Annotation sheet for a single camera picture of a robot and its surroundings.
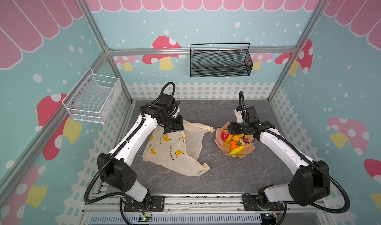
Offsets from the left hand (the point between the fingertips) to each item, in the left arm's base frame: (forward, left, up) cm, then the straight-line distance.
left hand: (183, 130), depth 77 cm
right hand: (+7, -27, -6) cm, 29 cm away
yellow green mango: (-3, -31, -16) cm, 35 cm away
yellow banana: (+3, -26, -18) cm, 32 cm away
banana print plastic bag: (-7, +3, -9) cm, 11 cm away
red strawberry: (+8, -25, -16) cm, 31 cm away
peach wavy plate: (-1, -39, -18) cm, 43 cm away
